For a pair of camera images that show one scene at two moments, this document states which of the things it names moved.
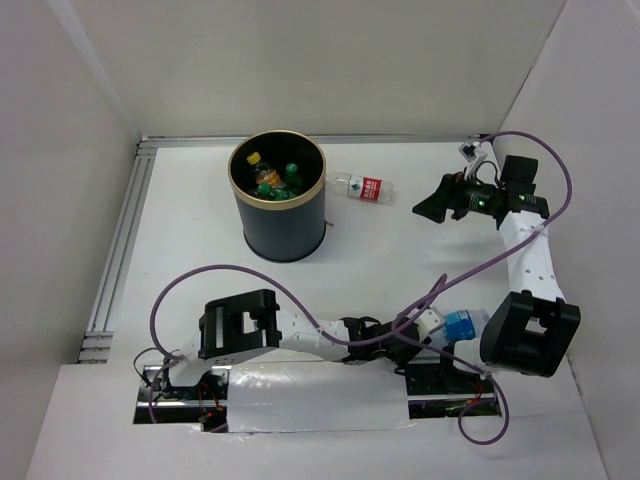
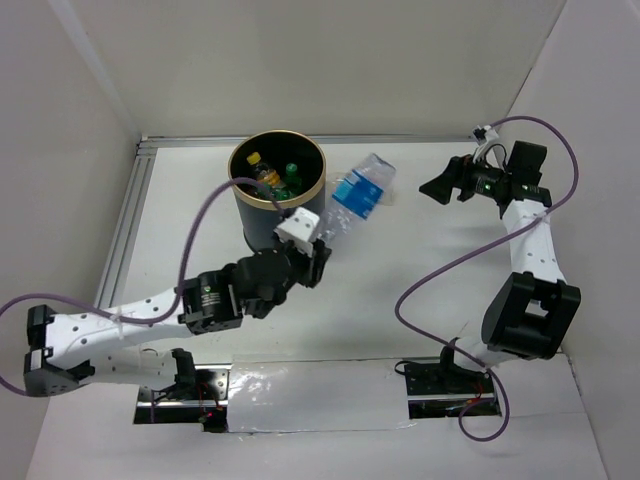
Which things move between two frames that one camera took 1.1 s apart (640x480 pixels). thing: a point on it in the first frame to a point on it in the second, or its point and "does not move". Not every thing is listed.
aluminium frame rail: (96, 339) does not move
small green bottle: (274, 194) does not move
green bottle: (293, 181) does not move
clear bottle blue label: (464, 324) to (356, 193)
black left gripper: (399, 359) to (316, 262)
